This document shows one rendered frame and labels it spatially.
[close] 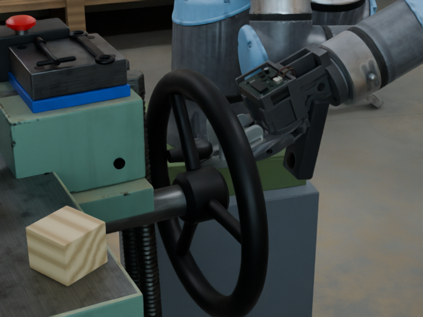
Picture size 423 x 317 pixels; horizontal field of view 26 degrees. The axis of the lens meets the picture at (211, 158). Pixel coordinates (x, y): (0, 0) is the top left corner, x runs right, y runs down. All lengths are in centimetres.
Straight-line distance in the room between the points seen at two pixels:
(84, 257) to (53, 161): 19
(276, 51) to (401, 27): 18
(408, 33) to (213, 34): 40
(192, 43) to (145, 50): 235
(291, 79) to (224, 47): 38
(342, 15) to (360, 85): 36
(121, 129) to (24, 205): 13
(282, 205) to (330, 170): 130
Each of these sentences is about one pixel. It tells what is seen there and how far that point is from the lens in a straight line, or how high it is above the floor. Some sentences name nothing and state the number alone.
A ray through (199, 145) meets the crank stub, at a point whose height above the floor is 82.
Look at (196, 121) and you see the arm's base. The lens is 156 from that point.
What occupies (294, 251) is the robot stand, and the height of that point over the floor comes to 44.
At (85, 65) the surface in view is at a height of 100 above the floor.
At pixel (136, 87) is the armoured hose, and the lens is 94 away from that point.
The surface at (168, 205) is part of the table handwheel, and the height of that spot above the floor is 82.
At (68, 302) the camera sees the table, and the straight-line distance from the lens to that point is 72.
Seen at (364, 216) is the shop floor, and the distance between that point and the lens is 264.
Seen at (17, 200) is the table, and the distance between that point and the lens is 86.
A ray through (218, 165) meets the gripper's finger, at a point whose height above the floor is 79.
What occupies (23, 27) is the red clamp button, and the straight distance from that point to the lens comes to 95.
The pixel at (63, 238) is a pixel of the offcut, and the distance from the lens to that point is 72.
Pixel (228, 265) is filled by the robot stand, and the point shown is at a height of 43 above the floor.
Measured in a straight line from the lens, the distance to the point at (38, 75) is 88.
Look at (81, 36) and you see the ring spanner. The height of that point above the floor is 100.
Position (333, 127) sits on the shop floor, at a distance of 316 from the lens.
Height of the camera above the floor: 131
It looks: 27 degrees down
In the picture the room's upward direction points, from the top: straight up
